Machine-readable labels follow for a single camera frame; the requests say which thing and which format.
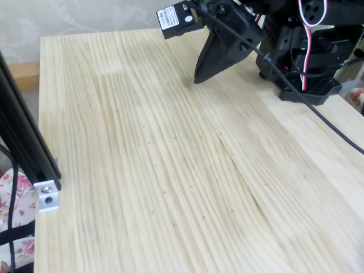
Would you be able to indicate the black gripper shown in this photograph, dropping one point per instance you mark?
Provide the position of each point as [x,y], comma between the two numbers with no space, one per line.
[224,38]

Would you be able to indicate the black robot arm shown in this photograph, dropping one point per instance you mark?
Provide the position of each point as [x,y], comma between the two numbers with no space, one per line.
[274,31]

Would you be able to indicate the floral patterned cloth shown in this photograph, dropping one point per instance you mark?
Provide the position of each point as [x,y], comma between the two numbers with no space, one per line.
[25,204]

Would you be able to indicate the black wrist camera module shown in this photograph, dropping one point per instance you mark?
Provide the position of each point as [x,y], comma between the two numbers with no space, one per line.
[176,21]

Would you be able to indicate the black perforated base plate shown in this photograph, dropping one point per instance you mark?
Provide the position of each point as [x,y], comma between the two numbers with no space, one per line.
[318,91]

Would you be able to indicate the black aluminium extrusion post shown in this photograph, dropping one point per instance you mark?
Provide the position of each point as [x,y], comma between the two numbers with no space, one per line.
[25,128]

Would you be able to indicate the silver corner bracket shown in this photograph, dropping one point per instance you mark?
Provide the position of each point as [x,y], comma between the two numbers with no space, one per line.
[47,196]

